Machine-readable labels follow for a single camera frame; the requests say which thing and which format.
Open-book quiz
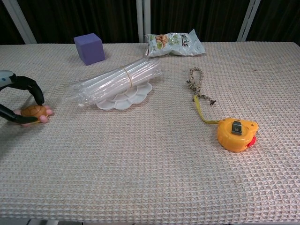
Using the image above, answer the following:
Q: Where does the black curtain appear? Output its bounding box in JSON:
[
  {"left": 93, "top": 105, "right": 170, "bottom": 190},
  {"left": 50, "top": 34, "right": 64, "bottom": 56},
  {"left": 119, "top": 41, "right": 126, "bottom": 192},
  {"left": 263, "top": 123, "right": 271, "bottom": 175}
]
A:
[
  {"left": 247, "top": 0, "right": 300, "bottom": 46},
  {"left": 0, "top": 2, "right": 26, "bottom": 45},
  {"left": 150, "top": 0, "right": 251, "bottom": 43},
  {"left": 17, "top": 0, "right": 139, "bottom": 44}
]

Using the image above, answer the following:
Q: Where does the white flower-shaped paint palette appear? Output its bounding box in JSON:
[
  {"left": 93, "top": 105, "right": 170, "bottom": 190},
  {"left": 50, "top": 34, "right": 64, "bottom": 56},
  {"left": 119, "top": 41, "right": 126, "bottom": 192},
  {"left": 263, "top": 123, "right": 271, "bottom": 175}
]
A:
[{"left": 96, "top": 82, "right": 154, "bottom": 111}]

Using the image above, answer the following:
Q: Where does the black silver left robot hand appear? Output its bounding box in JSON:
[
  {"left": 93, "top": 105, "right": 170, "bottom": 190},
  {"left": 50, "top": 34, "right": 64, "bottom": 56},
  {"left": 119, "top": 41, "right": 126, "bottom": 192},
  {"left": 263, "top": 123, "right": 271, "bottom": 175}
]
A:
[{"left": 0, "top": 70, "right": 45, "bottom": 125}]

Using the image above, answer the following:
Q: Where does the silver green snack bag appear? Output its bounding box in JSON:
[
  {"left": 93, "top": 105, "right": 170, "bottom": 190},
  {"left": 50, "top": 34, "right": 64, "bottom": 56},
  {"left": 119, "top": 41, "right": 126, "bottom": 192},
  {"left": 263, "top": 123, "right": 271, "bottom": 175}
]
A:
[{"left": 144, "top": 29, "right": 206, "bottom": 58}]

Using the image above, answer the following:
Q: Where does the bundle of clear plastic straws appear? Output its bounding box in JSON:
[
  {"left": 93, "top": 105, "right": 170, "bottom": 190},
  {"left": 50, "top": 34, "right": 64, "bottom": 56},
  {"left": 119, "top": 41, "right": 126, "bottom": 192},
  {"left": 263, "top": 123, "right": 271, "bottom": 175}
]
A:
[{"left": 61, "top": 58, "right": 164, "bottom": 108}]

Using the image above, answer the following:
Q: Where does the beige waffle-weave tablecloth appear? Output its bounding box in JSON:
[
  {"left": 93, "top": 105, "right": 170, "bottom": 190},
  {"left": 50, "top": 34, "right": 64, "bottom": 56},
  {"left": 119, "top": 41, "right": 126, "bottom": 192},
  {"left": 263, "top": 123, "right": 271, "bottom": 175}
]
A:
[{"left": 0, "top": 42, "right": 300, "bottom": 221}]

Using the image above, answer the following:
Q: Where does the white aluminium frame post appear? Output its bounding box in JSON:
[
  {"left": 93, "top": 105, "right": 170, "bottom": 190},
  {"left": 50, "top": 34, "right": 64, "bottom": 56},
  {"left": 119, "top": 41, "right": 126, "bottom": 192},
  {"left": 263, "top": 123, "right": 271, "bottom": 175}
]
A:
[
  {"left": 236, "top": 0, "right": 262, "bottom": 43},
  {"left": 136, "top": 0, "right": 151, "bottom": 44},
  {"left": 1, "top": 0, "right": 38, "bottom": 45}
]

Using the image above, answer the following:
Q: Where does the purple foam cube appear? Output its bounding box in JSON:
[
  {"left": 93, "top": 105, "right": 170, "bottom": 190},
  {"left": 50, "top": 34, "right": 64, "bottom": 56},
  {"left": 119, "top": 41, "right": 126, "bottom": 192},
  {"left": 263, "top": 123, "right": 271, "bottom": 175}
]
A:
[{"left": 73, "top": 32, "right": 106, "bottom": 66}]

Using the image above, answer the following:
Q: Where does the braided brown rope loop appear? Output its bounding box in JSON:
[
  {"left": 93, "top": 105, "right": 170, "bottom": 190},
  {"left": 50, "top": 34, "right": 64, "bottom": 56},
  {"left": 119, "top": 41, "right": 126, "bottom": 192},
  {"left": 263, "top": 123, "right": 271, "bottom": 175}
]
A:
[{"left": 186, "top": 66, "right": 217, "bottom": 106}]

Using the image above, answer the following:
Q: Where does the yellow tape measure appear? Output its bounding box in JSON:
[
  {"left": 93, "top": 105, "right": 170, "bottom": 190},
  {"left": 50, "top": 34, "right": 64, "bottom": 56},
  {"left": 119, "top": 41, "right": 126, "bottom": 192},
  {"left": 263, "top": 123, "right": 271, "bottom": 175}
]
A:
[{"left": 193, "top": 94, "right": 259, "bottom": 153}]

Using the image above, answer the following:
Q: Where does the small pink brown turtle toy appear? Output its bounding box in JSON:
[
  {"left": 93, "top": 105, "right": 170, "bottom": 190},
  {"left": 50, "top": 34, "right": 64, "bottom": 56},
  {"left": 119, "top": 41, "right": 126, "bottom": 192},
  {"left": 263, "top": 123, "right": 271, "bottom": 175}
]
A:
[{"left": 13, "top": 105, "right": 55, "bottom": 128}]

